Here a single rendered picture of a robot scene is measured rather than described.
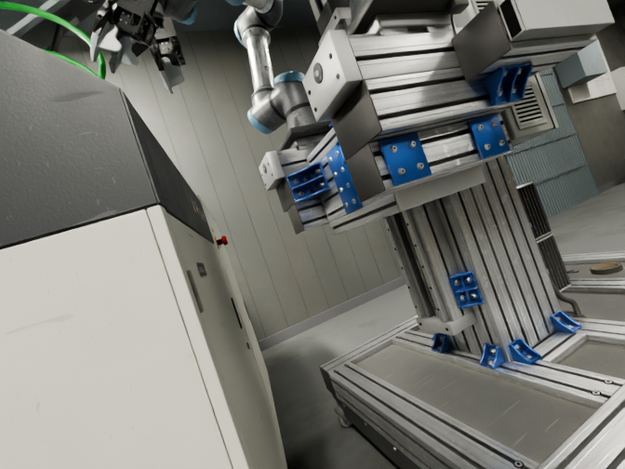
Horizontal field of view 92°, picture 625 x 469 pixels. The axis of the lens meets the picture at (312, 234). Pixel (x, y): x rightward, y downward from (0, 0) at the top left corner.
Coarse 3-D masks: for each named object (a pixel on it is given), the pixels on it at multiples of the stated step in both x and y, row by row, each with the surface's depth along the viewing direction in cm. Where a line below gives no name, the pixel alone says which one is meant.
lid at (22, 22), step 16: (0, 0) 86; (16, 0) 89; (32, 0) 92; (48, 0) 95; (64, 0) 98; (80, 0) 101; (0, 16) 88; (16, 16) 91; (32, 16) 95; (64, 16) 100; (80, 16) 105; (16, 32) 94; (32, 32) 96; (48, 32) 100; (64, 32) 104
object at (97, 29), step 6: (102, 6) 66; (108, 6) 66; (102, 12) 66; (108, 12) 66; (96, 18) 65; (102, 18) 66; (108, 18) 67; (96, 24) 66; (102, 24) 66; (96, 30) 66
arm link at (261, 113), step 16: (240, 16) 123; (256, 16) 118; (240, 32) 124; (256, 32) 120; (256, 48) 119; (256, 64) 117; (256, 80) 116; (272, 80) 117; (256, 96) 114; (256, 112) 113; (272, 112) 110; (256, 128) 117; (272, 128) 117
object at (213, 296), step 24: (168, 216) 42; (192, 240) 55; (192, 264) 47; (216, 264) 85; (216, 288) 66; (216, 312) 55; (216, 336) 46; (240, 336) 84; (240, 360) 66; (240, 384) 54; (240, 408) 46; (264, 408) 83; (264, 432) 65; (264, 456) 53
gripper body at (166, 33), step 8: (160, 16) 85; (160, 24) 86; (168, 24) 86; (160, 32) 86; (168, 32) 84; (160, 40) 84; (168, 40) 85; (176, 40) 87; (160, 48) 85; (168, 48) 85; (176, 48) 84; (160, 56) 85; (168, 56) 87; (176, 56) 91; (176, 64) 90
